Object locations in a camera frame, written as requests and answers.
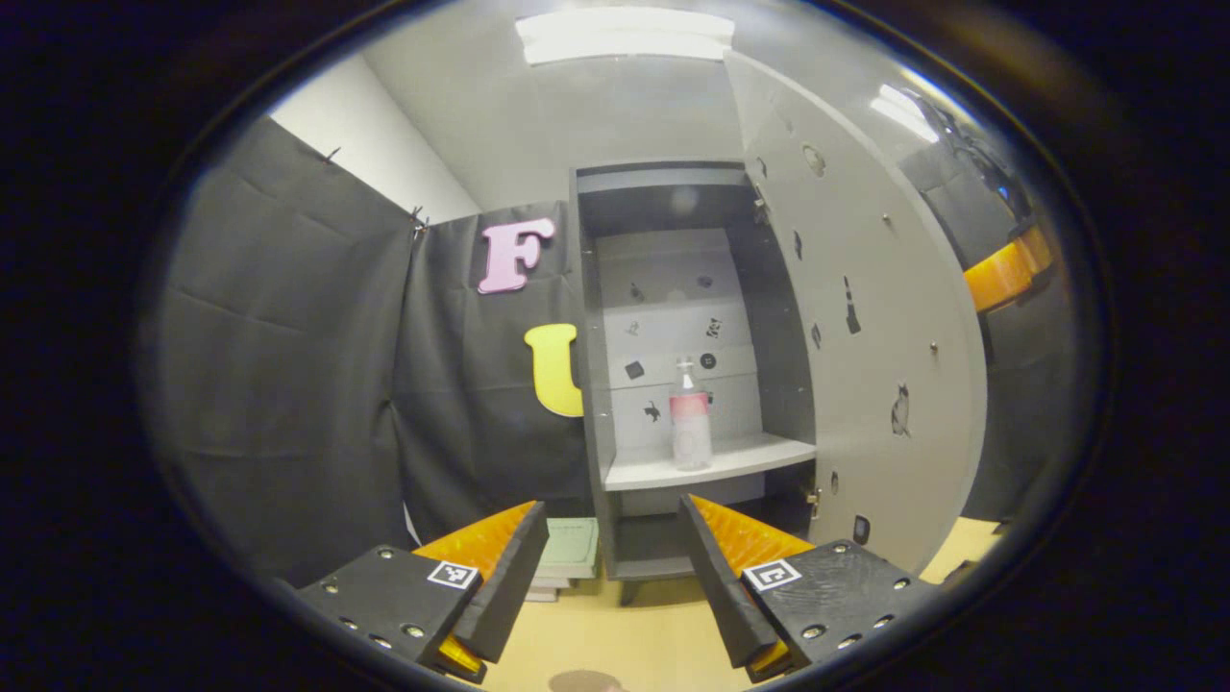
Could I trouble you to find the small ceiling light panel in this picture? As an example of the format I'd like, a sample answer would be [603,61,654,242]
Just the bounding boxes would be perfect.
[870,85,940,145]

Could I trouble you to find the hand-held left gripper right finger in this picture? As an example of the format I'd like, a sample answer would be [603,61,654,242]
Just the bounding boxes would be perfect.
[678,493,940,685]

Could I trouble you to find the grey cabinet door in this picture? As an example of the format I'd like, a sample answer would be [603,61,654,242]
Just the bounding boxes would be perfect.
[723,48,991,578]

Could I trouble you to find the clear pink label bottle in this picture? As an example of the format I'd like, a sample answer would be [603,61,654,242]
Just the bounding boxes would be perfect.
[670,358,714,472]

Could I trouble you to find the black backdrop cloth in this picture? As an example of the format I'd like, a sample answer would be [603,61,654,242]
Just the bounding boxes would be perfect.
[154,91,1082,585]

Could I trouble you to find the grey cabinet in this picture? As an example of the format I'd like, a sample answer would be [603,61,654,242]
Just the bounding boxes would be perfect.
[569,159,820,606]

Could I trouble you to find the large ceiling light panel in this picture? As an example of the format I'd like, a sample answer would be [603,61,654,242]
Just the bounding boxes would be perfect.
[514,8,736,66]

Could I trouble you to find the white cabinet shelf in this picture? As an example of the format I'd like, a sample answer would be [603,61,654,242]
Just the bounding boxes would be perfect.
[603,432,818,493]

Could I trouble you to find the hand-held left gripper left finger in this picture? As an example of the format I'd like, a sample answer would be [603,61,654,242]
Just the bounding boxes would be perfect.
[294,500,550,685]

